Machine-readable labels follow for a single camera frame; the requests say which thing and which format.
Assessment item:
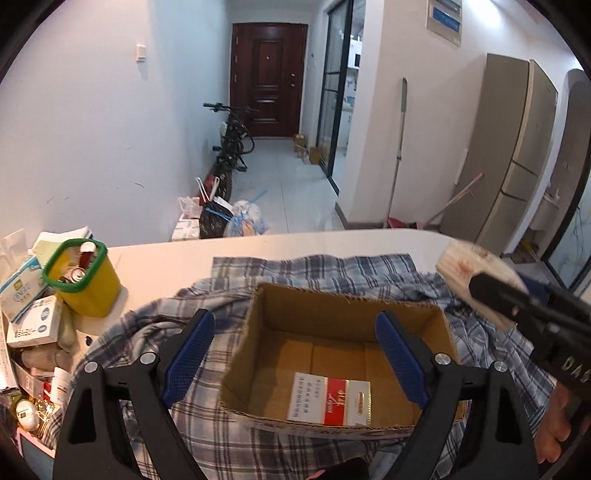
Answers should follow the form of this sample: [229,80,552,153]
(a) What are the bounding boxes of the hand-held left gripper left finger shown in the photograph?
[52,308,216,480]

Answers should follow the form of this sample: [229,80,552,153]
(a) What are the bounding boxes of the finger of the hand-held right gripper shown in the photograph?
[468,272,555,337]
[517,272,591,319]

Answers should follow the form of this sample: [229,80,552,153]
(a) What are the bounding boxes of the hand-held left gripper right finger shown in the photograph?
[375,310,541,480]

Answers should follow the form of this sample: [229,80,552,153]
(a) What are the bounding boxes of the white packet with red print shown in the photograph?
[436,240,529,330]

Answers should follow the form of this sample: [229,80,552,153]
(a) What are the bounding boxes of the red and white cigarette pack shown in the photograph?
[286,371,372,428]

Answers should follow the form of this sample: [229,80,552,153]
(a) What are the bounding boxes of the person's right hand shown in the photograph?
[534,382,577,465]

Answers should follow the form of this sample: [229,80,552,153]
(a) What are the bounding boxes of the blue plaid shirt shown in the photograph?
[60,253,559,480]

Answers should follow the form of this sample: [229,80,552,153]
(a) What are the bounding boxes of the yellow container with green rim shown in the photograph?
[41,239,122,318]

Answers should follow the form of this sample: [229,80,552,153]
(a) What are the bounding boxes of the white carton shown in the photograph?
[172,219,201,241]

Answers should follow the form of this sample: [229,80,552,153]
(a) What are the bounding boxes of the small white and red box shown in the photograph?
[48,367,75,408]

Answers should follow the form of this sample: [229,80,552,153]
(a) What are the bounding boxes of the grey tall cabinet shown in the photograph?
[441,53,559,257]

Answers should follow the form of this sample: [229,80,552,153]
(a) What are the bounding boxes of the black trash bag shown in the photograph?
[199,198,234,239]

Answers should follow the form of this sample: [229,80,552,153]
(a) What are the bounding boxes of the clear plastic bag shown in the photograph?
[224,199,271,237]

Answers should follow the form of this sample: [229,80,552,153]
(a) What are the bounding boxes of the white plastic bag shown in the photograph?
[179,196,204,222]

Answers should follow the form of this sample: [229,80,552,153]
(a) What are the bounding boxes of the white mask box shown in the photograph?
[7,295,63,348]

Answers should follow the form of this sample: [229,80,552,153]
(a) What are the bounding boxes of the stack of papers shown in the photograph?
[32,226,93,259]

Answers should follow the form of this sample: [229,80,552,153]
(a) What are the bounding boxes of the blue and white tissue pack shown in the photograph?
[0,256,51,324]

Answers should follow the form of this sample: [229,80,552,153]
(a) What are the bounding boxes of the mop with green grip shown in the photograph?
[385,78,409,227]

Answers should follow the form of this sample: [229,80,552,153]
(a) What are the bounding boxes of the black bicycle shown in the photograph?
[203,102,259,174]

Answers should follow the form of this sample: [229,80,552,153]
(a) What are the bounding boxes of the black framed glass door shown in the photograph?
[318,0,365,178]

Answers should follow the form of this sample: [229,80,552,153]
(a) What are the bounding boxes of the electrical panel box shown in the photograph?
[426,0,463,47]

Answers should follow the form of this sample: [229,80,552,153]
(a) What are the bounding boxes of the brown wooden door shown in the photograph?
[231,23,308,138]

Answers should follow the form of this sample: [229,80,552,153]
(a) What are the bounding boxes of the broom with pink handle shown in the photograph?
[418,173,483,229]

